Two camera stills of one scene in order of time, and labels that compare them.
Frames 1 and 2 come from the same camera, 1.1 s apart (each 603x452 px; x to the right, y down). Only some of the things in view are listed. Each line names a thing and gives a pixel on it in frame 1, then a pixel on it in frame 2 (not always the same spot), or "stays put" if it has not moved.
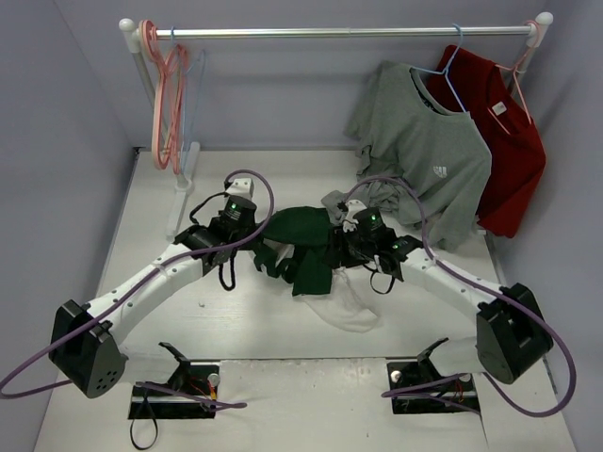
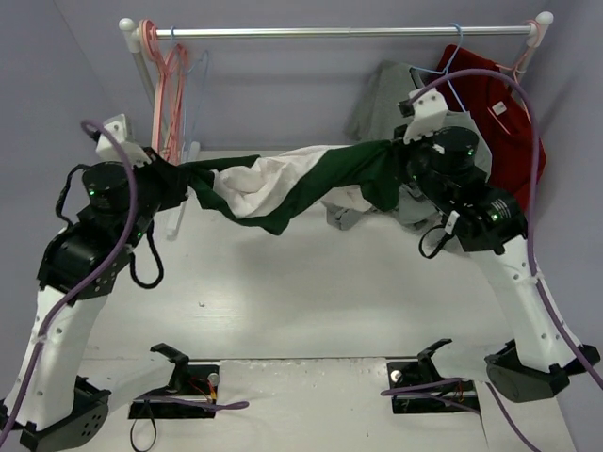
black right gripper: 339,247 → 410,157
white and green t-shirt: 300,250 → 268,189
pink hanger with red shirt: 513,68 stays put
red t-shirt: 464,82 stays put
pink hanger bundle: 170,104 stays put
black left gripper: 257,251 → 163,175
